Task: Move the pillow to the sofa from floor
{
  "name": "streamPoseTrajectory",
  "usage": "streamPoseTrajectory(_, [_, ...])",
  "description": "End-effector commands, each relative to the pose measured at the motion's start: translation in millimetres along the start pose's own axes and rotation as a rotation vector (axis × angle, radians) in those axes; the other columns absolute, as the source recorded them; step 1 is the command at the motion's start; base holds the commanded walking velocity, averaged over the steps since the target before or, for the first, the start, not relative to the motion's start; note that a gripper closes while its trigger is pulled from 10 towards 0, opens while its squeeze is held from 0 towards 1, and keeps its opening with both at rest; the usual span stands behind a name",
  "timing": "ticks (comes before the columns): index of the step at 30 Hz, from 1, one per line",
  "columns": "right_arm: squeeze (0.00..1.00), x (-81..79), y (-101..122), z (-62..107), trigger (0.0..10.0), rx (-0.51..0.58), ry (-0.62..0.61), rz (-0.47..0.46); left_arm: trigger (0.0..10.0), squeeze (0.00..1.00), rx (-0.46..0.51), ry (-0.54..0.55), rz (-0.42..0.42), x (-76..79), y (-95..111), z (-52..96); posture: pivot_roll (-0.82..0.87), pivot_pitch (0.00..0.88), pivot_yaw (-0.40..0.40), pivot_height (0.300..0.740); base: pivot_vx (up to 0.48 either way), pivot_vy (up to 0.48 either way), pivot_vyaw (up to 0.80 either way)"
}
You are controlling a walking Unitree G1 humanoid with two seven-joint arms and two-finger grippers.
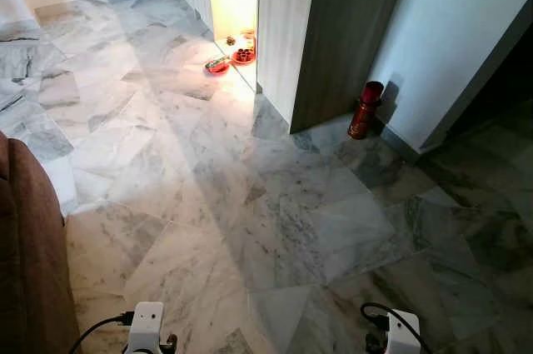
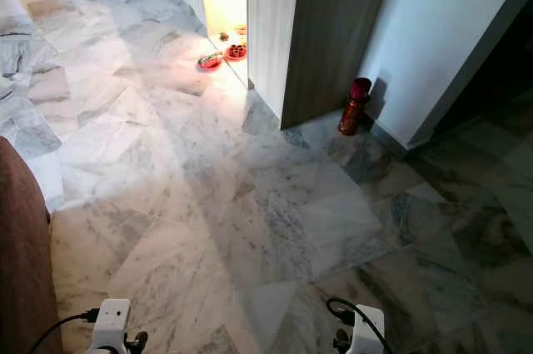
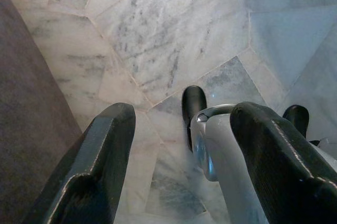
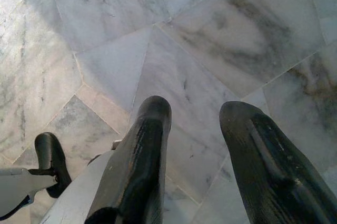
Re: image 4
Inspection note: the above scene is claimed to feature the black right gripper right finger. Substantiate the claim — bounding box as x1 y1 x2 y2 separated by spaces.
219 101 337 224

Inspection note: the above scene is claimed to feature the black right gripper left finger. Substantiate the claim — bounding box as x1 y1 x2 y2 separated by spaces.
85 95 172 224

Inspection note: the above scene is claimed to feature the silver robot left leg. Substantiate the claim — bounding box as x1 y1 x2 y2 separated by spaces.
0 132 72 219

